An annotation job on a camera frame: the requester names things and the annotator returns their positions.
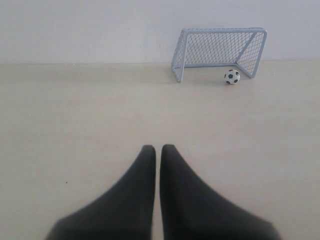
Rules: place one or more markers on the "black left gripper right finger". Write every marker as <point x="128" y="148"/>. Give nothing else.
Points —
<point x="192" y="210"/>

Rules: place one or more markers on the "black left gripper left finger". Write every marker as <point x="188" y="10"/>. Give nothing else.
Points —
<point x="124" y="212"/>

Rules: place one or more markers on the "black and white mini football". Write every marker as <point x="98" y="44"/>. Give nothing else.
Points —
<point x="232" y="77"/>

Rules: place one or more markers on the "white mini goal with net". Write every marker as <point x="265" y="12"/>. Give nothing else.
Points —
<point x="219" y="47"/>

